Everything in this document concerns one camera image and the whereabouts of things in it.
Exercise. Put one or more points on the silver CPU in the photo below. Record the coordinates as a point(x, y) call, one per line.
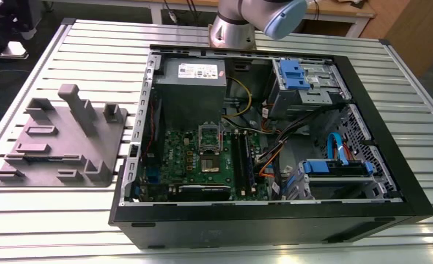
point(14, 50)

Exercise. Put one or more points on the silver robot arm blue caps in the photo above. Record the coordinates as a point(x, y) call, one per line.
point(235, 27)

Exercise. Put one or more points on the CPU socket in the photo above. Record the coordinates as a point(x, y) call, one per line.
point(212, 163)

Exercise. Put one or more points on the grey parts rack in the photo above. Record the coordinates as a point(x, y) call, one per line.
point(74, 154)

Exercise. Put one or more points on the RAM stick in rack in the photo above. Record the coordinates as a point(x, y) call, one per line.
point(44, 159)

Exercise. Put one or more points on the grey power supply unit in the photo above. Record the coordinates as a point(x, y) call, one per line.
point(187, 104)

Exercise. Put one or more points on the green motherboard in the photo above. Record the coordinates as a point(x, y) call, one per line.
point(157, 165)

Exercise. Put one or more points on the locking lever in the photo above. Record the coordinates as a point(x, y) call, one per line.
point(221, 141)

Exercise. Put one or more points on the blue disk carrier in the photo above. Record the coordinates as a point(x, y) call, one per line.
point(318, 167)
point(293, 77)

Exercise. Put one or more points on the black graphics card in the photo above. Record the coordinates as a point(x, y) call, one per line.
point(201, 191)

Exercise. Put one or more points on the black RAM slot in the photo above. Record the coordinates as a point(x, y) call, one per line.
point(240, 165)

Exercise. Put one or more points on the blue label RAM stick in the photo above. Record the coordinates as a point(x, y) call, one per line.
point(251, 170)

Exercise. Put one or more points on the grey metal disk bay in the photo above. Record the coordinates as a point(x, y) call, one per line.
point(341, 187)
point(318, 96)

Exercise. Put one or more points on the wooden top desk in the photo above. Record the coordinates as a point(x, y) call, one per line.
point(348, 12)

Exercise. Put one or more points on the black PC case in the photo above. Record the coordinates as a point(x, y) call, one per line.
point(239, 228)

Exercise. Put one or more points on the wooden cabinet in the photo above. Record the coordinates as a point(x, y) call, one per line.
point(414, 33)

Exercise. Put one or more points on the white frame desk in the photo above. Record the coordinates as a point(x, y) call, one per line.
point(157, 15)

